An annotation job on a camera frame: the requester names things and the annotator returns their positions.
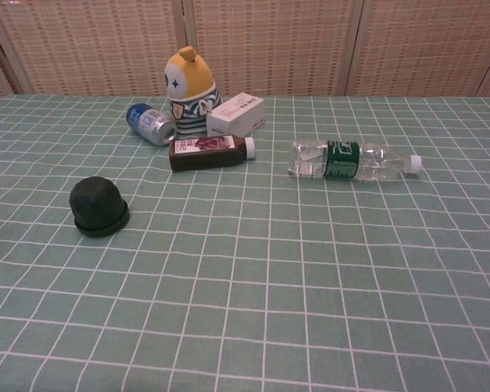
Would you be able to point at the clear water bottle green label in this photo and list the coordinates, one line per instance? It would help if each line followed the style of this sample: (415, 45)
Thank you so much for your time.
(343, 161)

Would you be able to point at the dark juice bottle white cap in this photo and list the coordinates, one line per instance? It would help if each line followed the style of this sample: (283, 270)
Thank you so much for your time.
(204, 158)

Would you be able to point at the blue silver drink can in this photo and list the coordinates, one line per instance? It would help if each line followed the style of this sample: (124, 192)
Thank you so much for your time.
(149, 121)

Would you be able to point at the yellow striped plush toy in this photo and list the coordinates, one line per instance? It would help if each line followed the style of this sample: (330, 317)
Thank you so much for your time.
(188, 77)

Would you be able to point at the green checked tablecloth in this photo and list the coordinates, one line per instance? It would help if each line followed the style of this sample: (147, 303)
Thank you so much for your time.
(269, 286)

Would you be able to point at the white cardboard box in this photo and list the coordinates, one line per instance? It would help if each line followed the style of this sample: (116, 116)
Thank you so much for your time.
(237, 116)

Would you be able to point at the bamboo folding screen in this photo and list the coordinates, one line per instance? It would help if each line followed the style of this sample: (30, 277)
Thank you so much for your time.
(269, 41)

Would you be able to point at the dark green upturned bowl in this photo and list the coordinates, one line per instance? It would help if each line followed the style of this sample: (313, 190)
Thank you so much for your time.
(98, 204)

